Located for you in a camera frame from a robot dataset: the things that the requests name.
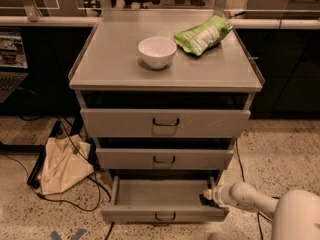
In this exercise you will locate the cream cloth tote bag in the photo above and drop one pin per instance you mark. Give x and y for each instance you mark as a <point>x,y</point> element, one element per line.
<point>65,165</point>

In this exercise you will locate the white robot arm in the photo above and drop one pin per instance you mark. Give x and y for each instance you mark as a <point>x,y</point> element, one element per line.
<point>295,215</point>

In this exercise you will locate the grey drawer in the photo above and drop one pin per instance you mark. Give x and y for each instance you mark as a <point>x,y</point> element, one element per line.
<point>179,123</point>
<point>176,159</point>
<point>161,201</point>

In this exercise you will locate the white ceramic bowl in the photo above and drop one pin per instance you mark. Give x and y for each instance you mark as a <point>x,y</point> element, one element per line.
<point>157,52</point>

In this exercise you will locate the green snack bag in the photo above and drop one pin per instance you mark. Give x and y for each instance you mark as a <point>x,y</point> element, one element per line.
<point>200,38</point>

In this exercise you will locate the grey middle drawer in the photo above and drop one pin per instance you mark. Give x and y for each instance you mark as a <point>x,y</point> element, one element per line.
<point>176,159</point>

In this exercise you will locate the padded gripper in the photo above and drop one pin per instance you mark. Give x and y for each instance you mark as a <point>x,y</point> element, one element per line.
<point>220,196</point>

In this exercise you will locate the white horizontal rail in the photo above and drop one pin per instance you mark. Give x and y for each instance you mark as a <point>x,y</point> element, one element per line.
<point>92,21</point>

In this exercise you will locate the black laptop computer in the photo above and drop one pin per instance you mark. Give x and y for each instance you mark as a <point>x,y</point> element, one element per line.
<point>13,61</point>

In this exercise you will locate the grey top drawer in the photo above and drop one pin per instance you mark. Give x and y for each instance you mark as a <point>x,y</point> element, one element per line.
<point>179,123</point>

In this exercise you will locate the grey bottom drawer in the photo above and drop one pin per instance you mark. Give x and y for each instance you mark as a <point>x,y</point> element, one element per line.
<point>161,201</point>

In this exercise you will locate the black table leg base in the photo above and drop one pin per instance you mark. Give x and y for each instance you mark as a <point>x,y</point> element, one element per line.
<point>30,138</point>

